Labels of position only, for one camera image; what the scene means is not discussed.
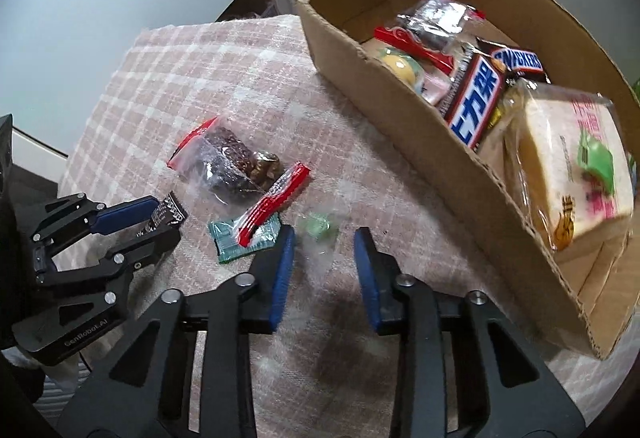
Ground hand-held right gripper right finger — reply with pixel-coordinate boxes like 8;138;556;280
352;227;586;438

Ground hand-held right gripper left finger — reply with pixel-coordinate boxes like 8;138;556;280
55;224;297;438

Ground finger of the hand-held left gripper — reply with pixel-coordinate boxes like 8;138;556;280
12;226;182;367
29;192;161;245

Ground black snack wrapper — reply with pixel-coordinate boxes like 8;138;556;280
137;192;188;239

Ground light green candy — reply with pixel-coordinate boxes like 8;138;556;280
295;210;341;249

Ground cardboard box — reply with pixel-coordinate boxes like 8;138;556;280
292;0;640;361

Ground chocolate bar blue-white label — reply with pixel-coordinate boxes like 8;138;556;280
436;43;513;154

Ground pink candy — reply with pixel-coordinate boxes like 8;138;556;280
417;70;453;106

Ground yellow jelly ball packet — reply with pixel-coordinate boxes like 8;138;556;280
365;43;426;91

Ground brown chocolate bar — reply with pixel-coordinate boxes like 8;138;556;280
475;38;551;86

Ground clear red-edged snack packet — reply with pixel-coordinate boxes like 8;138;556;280
374;0;487;71

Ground teal snack packet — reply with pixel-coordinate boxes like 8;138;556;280
207;212;282;264

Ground red candy stick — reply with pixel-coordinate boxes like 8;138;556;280
235;161;312;246

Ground clear bag with brownie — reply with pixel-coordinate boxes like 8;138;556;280
166;116;286;206

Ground packaged bread slice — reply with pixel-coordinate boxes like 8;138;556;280
475;78;640;254

